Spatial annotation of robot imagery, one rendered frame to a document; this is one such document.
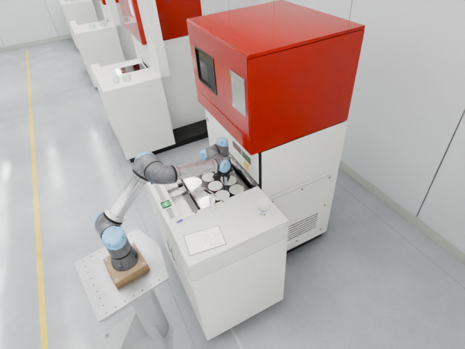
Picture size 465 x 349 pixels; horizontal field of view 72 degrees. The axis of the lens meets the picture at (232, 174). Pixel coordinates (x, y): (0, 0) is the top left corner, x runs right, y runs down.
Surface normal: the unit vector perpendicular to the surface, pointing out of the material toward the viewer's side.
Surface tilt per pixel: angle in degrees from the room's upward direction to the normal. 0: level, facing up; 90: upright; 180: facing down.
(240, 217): 0
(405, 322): 0
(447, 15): 90
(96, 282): 0
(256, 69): 90
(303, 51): 89
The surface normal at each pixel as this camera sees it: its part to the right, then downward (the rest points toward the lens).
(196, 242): -0.06, -0.76
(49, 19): 0.46, 0.55
